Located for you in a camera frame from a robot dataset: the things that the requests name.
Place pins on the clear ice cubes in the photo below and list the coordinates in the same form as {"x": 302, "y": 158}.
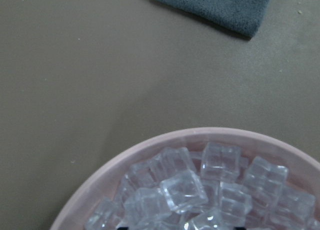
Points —
{"x": 215, "y": 188}

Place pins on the pink bowl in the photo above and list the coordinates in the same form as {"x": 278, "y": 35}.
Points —
{"x": 304, "y": 171}

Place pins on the grey folded cloth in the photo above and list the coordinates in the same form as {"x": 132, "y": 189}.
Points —
{"x": 241, "y": 16}

